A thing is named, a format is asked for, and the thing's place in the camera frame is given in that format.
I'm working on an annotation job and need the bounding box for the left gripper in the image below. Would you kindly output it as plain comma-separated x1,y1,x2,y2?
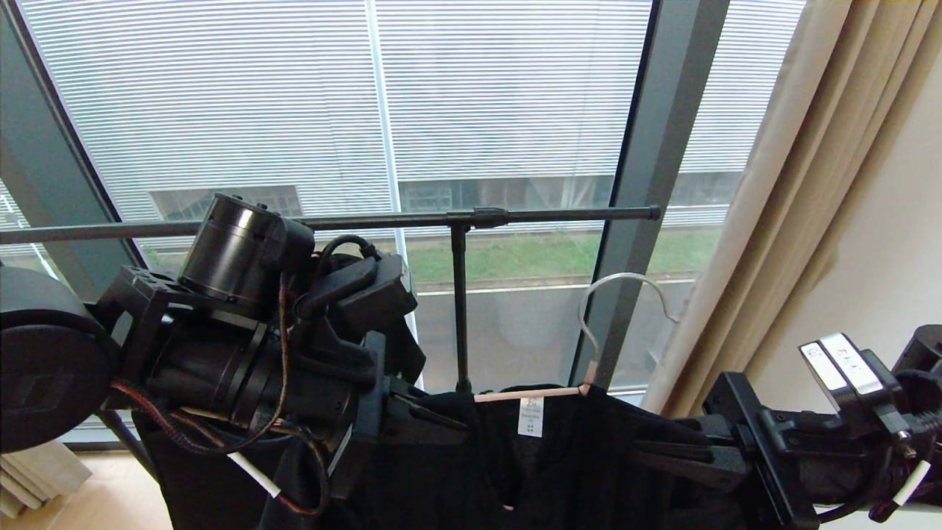
291,331,472,501

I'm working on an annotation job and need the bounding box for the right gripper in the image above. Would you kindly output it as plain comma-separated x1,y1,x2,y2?
629,372,888,530

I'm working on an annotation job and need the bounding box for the pink clothes hanger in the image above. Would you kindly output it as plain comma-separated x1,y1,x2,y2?
473,272,681,404

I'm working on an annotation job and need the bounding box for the black garment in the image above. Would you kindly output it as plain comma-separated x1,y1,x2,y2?
136,254,428,530
324,383,748,530

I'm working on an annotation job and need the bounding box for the black clothes rack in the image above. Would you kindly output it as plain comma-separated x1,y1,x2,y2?
0,206,662,479

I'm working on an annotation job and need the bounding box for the beige curtain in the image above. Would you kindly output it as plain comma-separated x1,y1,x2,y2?
640,0,942,417
0,440,93,520

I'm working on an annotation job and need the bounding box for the window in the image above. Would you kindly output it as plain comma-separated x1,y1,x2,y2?
0,0,810,450

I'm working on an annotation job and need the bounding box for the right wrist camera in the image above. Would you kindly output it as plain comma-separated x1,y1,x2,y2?
800,333,910,439

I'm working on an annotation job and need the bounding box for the black cable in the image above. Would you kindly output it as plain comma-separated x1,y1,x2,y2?
315,234,383,280

